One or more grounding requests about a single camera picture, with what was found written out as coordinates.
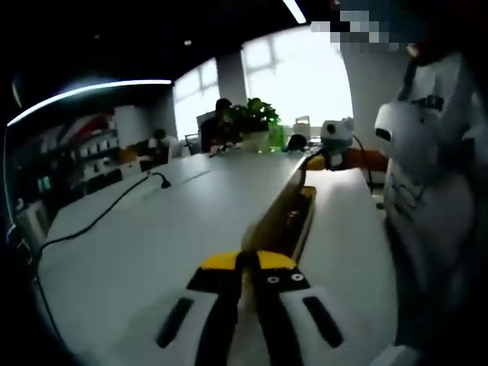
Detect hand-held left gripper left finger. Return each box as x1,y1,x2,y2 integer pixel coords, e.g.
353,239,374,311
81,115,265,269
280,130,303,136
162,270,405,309
129,249,246,366

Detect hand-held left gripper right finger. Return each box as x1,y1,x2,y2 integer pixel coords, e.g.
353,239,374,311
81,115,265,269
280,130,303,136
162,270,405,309
247,249,370,366

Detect beige cutlery case base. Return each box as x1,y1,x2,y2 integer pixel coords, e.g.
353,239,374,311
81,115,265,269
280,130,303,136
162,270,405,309
266,185,318,266

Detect dark bag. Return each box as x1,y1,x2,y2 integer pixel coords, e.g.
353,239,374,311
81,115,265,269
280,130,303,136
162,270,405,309
285,135,308,153

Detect white office chair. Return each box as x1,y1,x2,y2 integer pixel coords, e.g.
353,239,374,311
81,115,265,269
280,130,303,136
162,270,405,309
292,115,313,137

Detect white plant pot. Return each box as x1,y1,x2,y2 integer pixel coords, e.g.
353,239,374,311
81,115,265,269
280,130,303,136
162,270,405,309
242,130,271,153

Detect large window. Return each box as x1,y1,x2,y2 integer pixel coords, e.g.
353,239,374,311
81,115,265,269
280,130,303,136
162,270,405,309
173,27,354,140

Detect white chest-worn device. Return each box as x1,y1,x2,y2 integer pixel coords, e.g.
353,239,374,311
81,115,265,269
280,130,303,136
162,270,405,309
374,101,443,184

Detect green leafy plant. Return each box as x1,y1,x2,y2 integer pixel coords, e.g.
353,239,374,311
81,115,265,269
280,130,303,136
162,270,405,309
224,97,281,135

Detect person's own torso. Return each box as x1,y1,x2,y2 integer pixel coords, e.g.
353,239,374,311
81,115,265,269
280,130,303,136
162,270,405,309
383,51,488,344

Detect cardboard box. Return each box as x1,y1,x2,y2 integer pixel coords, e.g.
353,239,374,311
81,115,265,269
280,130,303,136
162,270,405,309
120,146,139,165

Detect white cabinet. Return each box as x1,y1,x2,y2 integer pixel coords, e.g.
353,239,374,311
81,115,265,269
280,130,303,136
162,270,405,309
17,205,51,249

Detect straight ceiling light strip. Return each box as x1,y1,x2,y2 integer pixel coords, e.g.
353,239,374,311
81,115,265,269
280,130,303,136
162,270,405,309
6,79,173,127

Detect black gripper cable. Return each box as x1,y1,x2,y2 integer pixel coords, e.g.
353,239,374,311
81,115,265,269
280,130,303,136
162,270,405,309
351,133,377,188

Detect black gooseneck cable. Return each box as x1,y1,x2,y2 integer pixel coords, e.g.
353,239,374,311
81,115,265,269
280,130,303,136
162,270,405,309
33,171,172,344

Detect white wall shelf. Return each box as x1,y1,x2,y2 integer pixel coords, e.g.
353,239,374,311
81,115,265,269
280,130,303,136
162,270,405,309
11,124,120,191

